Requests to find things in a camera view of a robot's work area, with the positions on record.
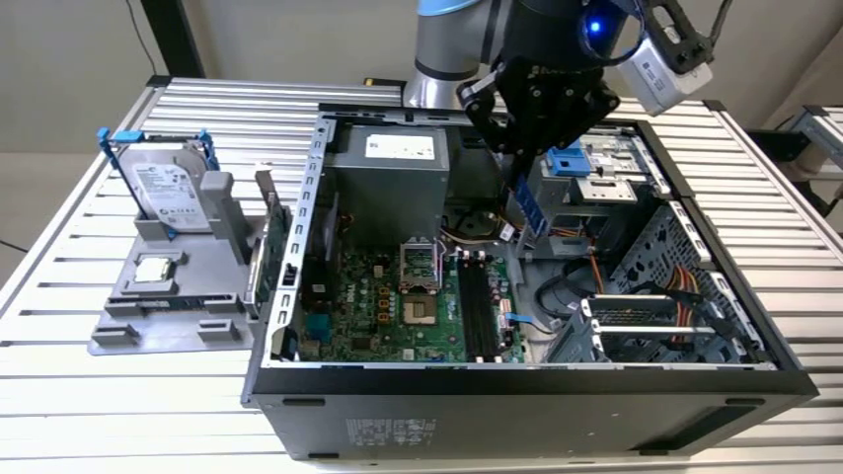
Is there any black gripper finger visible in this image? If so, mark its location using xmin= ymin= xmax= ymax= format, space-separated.
xmin=525 ymin=86 xmax=623 ymax=175
xmin=457 ymin=72 xmax=529 ymax=193

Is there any black RAM slot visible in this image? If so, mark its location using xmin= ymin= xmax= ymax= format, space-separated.
xmin=466 ymin=250 xmax=490 ymax=364
xmin=481 ymin=250 xmax=506 ymax=364
xmin=474 ymin=250 xmax=498 ymax=364
xmin=458 ymin=250 xmax=482 ymax=364

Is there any blue plastic bay latch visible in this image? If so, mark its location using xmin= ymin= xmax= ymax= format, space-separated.
xmin=546 ymin=140 xmax=591 ymax=177

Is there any grey metal drive cage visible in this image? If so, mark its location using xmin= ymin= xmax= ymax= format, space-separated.
xmin=526 ymin=122 xmax=661 ymax=248

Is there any grey power supply unit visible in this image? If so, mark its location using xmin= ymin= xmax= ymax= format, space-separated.
xmin=326 ymin=125 xmax=454 ymax=248

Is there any round black speaker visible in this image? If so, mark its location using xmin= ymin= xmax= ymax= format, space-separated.
xmin=454 ymin=209 xmax=514 ymax=243

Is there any metal socket cover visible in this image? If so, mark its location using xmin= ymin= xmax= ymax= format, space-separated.
xmin=399 ymin=236 xmax=442 ymax=292

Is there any aluminium side table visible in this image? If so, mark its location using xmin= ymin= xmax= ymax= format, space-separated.
xmin=748 ymin=101 xmax=843 ymax=218

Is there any green graphics card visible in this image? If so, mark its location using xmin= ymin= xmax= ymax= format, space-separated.
xmin=243 ymin=165 xmax=295 ymax=322

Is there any silver perforated disk bay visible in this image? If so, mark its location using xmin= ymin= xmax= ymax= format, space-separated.
xmin=546 ymin=293 xmax=723 ymax=364

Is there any CPU socket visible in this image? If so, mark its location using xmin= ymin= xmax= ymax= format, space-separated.
xmin=401 ymin=294 xmax=441 ymax=327

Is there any green motherboard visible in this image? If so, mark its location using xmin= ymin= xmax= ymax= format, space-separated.
xmin=299 ymin=246 xmax=529 ymax=364

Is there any hard disk in blue carrier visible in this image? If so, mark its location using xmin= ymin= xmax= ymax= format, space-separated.
xmin=97 ymin=126 xmax=223 ymax=237

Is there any grey plastic parts rack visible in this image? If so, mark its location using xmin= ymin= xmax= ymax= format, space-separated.
xmin=87 ymin=170 xmax=295 ymax=356

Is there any silver CPU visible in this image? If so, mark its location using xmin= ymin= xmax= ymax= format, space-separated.
xmin=134 ymin=256 xmax=177 ymax=283

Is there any black PC case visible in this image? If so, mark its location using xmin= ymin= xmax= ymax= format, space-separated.
xmin=241 ymin=101 xmax=822 ymax=463

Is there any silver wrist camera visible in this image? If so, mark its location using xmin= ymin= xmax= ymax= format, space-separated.
xmin=615 ymin=38 xmax=717 ymax=119

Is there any black camera bracket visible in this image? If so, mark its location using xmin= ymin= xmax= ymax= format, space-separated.
xmin=642 ymin=0 xmax=719 ymax=75

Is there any black camera cable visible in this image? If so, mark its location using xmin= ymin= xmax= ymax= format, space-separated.
xmin=706 ymin=0 xmax=738 ymax=40

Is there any thin orange wire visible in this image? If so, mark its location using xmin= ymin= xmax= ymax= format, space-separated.
xmin=589 ymin=246 xmax=606 ymax=295

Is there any coiled black cable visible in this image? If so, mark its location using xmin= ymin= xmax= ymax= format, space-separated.
xmin=534 ymin=269 xmax=591 ymax=320

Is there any red yellow wire bundle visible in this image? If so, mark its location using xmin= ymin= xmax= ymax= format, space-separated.
xmin=662 ymin=266 xmax=701 ymax=347

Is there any black upright post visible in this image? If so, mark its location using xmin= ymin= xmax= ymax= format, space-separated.
xmin=141 ymin=0 xmax=207 ymax=80

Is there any thin black wall cable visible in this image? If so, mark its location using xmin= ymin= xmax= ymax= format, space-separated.
xmin=129 ymin=0 xmax=159 ymax=75

